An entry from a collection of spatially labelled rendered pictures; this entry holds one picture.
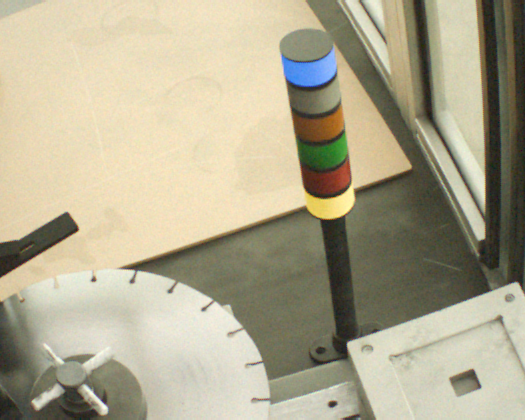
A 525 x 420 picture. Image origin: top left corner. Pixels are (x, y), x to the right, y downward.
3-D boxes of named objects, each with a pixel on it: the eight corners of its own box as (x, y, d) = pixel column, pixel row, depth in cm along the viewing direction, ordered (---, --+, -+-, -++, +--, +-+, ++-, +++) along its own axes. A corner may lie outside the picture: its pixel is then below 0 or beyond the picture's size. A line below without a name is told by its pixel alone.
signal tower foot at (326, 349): (381, 320, 132) (380, 305, 131) (391, 343, 130) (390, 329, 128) (305, 344, 132) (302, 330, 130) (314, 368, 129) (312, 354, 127)
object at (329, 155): (339, 129, 112) (335, 104, 110) (355, 161, 109) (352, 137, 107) (291, 142, 112) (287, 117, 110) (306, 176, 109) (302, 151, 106)
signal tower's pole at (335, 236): (355, 333, 132) (338, 190, 116) (362, 349, 130) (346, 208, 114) (334, 340, 132) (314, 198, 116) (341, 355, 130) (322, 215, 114)
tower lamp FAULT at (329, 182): (342, 154, 114) (339, 130, 112) (358, 187, 111) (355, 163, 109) (295, 167, 114) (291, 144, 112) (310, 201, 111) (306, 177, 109)
